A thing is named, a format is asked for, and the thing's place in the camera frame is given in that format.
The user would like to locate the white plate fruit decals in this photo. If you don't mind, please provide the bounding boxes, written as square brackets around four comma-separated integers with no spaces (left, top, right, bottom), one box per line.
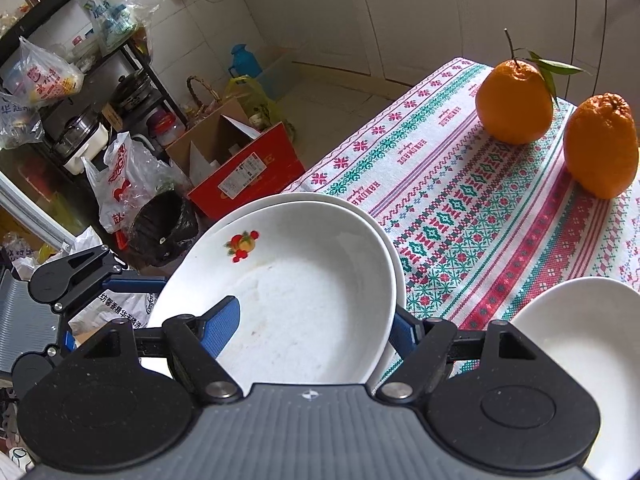
[149,200,397,391]

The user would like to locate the white plate stained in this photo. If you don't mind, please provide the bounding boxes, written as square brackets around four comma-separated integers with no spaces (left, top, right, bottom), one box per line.
[512,278,640,479]

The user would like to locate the white kitchen base cabinets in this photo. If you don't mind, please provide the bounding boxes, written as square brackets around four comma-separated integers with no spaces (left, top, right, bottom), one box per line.
[244,0,639,104]

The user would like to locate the black garbage bag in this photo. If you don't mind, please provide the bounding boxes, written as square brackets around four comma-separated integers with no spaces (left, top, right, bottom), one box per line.
[128,190,200,266]

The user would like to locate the patterned embroidered tablecloth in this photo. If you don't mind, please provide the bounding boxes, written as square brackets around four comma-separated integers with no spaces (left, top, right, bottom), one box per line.
[292,58,639,330]

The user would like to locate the plain white plate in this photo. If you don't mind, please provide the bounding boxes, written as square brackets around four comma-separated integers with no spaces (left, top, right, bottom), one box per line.
[199,190,407,394]

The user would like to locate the white red plastic bag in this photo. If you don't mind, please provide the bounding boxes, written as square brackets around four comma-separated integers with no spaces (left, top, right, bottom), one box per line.
[81,132,177,234]

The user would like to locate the red open cardboard box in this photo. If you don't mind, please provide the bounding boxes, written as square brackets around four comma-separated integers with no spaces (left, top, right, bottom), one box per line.
[166,99,304,221]

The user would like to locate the black metal storage rack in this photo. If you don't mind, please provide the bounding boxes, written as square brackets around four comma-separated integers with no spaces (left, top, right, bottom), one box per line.
[0,0,189,176]

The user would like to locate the orange with leaves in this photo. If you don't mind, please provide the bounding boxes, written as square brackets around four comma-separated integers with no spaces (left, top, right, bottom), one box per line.
[475,28,584,145]

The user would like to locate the bumpy orange without leaf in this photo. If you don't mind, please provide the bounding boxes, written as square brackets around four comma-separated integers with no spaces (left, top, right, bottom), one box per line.
[563,93,639,200]

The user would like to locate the blue thermos jug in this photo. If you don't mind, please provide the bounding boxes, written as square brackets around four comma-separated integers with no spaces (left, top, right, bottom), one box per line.
[229,44,262,78]

